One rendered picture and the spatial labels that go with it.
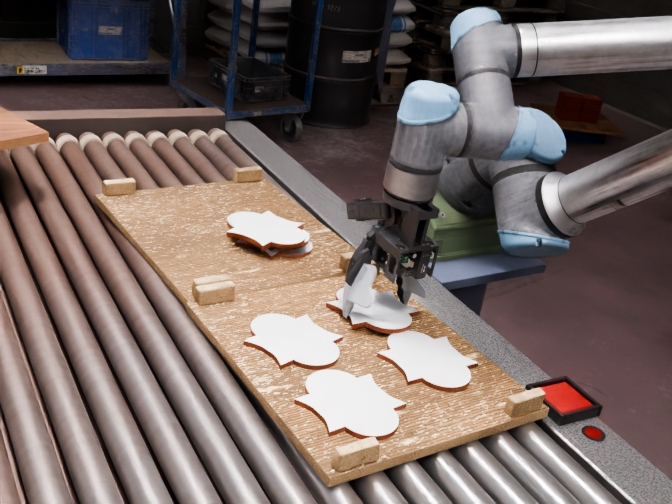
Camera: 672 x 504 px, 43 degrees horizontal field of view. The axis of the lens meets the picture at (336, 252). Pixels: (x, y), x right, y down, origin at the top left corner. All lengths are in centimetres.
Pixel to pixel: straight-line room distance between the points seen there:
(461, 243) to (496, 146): 54
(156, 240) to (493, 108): 61
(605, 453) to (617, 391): 196
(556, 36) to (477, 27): 11
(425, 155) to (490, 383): 33
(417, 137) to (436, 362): 31
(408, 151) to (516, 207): 40
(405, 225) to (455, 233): 49
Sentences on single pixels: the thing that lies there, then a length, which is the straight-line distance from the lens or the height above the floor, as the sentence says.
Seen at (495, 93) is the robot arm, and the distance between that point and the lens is 120.
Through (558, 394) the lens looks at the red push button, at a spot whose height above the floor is 93.
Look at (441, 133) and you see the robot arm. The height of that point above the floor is 125.
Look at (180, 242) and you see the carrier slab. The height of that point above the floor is 94.
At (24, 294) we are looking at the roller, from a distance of 133.
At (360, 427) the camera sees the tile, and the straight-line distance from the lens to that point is 106.
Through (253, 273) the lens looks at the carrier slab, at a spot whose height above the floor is 94.
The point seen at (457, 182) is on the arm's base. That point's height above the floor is 103.
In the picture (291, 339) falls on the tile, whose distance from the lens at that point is 120.
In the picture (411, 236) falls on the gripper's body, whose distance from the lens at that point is 117.
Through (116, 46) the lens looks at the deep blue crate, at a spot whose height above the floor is 23.
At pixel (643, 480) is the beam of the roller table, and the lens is 117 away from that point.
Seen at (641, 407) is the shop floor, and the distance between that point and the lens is 310.
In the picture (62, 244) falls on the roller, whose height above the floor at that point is 91.
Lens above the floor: 158
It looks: 26 degrees down
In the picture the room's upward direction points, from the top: 9 degrees clockwise
